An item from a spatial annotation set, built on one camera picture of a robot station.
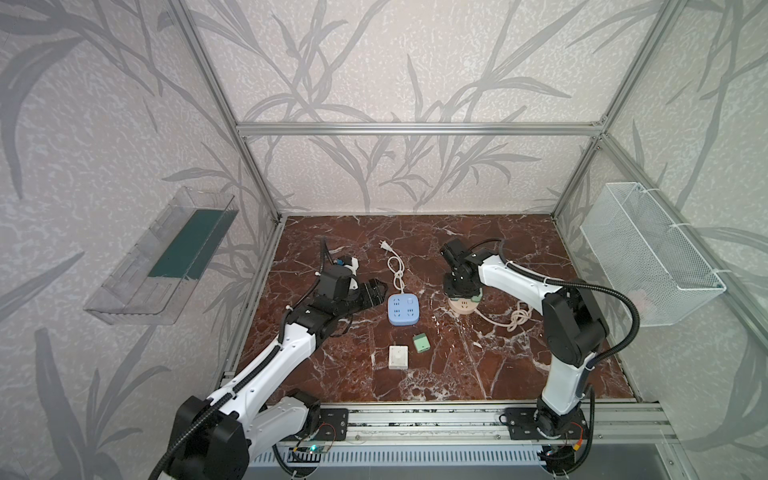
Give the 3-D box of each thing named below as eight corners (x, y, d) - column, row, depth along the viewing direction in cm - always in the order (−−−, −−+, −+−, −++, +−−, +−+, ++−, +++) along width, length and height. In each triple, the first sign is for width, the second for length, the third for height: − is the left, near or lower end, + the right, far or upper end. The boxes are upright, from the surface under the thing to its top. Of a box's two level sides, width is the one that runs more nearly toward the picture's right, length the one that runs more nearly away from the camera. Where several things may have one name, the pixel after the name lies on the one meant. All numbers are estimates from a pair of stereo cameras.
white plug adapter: (388, 369, 85) (387, 365, 82) (389, 349, 88) (388, 345, 85) (408, 369, 85) (408, 365, 82) (408, 349, 88) (408, 345, 86)
